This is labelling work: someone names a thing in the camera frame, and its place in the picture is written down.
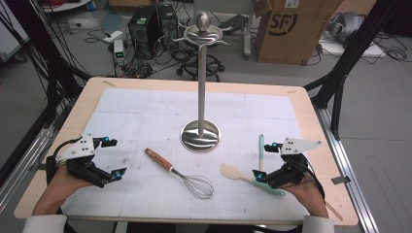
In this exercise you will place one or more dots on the white grid mat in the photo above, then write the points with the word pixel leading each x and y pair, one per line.
pixel 129 200

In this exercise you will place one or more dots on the grey tape piece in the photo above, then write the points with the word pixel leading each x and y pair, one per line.
pixel 340 180

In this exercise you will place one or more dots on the black office chair base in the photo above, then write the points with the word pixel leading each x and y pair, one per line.
pixel 213 66

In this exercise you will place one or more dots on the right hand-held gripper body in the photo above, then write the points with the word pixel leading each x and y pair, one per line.
pixel 291 171

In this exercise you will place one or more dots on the white power strip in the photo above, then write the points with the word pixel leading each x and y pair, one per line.
pixel 112 36

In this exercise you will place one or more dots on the small device green display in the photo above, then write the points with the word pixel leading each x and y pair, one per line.
pixel 119 51

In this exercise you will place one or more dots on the large printed cardboard box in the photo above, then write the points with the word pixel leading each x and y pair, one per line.
pixel 291 35

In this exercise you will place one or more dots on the aluminium rail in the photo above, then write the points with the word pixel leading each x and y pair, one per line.
pixel 22 168
pixel 343 168

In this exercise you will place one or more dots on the slim black computer tower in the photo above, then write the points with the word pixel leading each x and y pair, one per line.
pixel 168 26

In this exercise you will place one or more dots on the metal utensil stand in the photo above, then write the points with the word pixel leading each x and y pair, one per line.
pixel 201 97

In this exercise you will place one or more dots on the large black computer tower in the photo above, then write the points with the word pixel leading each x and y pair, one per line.
pixel 144 32

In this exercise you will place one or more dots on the white stand leg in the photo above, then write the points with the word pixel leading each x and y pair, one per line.
pixel 247 32

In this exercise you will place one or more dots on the person's right hand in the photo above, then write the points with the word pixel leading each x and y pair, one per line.
pixel 309 195

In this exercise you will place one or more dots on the white flat board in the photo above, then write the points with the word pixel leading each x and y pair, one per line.
pixel 372 51

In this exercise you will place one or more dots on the black frame stand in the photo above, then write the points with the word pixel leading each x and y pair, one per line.
pixel 340 77
pixel 51 74

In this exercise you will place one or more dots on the person's left hand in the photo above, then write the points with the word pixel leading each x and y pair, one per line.
pixel 64 186

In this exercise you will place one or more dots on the silver grey bag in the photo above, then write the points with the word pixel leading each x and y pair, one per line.
pixel 345 26

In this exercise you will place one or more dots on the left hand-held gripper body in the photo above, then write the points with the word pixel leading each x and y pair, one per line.
pixel 81 149

